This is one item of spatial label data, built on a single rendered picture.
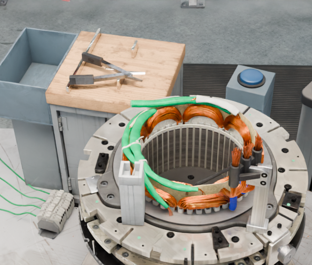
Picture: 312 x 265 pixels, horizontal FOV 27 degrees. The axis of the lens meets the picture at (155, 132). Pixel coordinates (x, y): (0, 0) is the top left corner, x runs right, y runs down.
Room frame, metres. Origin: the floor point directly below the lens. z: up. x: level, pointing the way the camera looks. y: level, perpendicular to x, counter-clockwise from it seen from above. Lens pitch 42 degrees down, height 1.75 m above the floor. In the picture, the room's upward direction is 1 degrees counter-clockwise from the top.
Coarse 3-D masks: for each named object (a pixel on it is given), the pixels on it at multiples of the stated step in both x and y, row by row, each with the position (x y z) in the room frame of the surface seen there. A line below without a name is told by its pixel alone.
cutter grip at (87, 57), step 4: (84, 52) 0.93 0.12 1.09; (84, 56) 0.92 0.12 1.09; (88, 56) 0.92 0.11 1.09; (92, 56) 0.92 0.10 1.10; (96, 56) 0.92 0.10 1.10; (84, 60) 0.92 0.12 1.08; (88, 60) 0.92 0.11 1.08; (92, 60) 0.92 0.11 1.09; (96, 60) 0.91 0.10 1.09; (100, 60) 0.91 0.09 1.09; (96, 64) 0.91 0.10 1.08; (100, 64) 0.91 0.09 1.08
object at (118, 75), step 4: (96, 76) 0.87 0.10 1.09; (100, 76) 0.87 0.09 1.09; (104, 76) 0.87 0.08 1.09; (108, 76) 0.87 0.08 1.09; (112, 76) 0.87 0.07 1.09; (116, 76) 0.87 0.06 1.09; (120, 76) 0.87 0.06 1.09; (124, 76) 0.87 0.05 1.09; (96, 80) 0.86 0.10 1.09; (100, 80) 0.86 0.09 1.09; (104, 80) 0.86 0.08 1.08
